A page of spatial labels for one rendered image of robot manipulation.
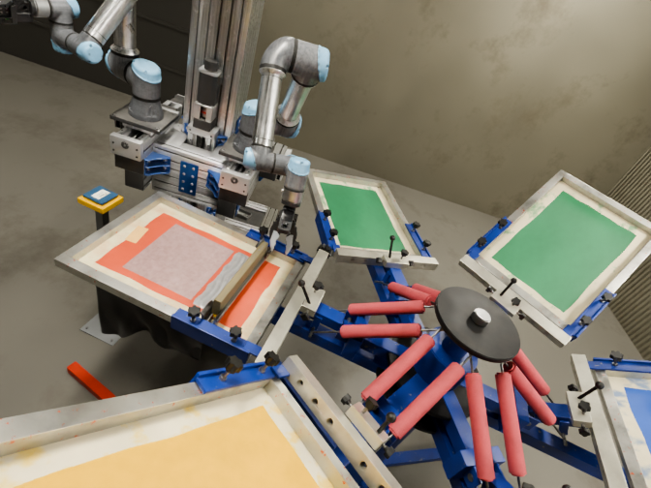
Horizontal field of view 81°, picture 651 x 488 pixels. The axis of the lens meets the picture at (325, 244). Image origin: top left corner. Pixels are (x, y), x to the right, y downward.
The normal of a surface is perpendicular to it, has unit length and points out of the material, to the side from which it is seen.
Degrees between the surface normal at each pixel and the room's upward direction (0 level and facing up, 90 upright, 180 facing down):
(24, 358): 0
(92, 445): 32
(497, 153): 90
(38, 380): 0
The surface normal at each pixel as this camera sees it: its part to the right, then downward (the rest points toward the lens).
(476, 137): -0.10, 0.61
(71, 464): 0.63, -0.76
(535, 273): -0.12, -0.49
